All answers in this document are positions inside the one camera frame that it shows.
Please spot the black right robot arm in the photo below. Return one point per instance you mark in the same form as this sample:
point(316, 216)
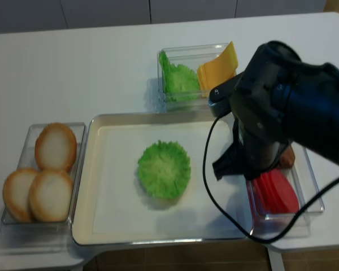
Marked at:
point(278, 99)

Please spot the green lettuce leaf on bun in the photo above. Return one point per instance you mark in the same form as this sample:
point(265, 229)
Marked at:
point(164, 170)

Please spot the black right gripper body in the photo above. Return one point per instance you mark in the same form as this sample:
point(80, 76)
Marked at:
point(259, 122)

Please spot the yellow cheese slices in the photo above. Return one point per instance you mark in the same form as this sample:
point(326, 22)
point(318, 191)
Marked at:
point(217, 71)

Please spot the bun half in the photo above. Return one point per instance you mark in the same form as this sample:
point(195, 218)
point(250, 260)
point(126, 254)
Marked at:
point(15, 193)
point(50, 196)
point(56, 148)

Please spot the clear lettuce cheese container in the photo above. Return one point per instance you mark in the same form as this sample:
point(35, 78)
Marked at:
point(192, 57)

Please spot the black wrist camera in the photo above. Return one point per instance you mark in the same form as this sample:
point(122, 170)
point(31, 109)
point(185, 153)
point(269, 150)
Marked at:
point(219, 98)

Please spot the green lettuce leaf in container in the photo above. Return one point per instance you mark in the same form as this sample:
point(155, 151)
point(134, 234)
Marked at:
point(181, 83)

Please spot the left bun half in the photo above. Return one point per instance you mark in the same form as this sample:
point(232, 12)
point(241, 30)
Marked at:
point(15, 193)

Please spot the red tomato slices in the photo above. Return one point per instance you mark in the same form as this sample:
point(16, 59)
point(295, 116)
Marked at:
point(275, 193)

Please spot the bottom bun under lettuce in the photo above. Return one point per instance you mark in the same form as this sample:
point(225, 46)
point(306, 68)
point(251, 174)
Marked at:
point(165, 201)

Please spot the clear plastic bun container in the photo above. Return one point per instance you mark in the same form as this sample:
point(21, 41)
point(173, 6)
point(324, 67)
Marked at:
point(48, 235)

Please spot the clear tomato patty container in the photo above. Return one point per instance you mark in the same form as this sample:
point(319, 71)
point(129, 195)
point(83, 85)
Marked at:
point(302, 180)

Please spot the far bun half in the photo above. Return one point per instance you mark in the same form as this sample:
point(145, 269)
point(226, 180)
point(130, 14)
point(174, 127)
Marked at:
point(56, 148)

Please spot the white paper tray liner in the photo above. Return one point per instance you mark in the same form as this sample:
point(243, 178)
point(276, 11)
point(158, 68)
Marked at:
point(124, 208)

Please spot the brown meat patty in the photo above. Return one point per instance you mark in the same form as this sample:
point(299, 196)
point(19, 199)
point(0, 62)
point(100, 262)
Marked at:
point(287, 158)

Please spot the cream serving tray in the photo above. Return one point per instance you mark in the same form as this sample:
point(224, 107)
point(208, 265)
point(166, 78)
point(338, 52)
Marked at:
point(82, 227)

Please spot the right bun half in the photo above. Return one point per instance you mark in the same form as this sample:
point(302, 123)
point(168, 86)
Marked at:
point(50, 196)

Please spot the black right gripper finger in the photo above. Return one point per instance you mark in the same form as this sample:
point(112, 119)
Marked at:
point(230, 163)

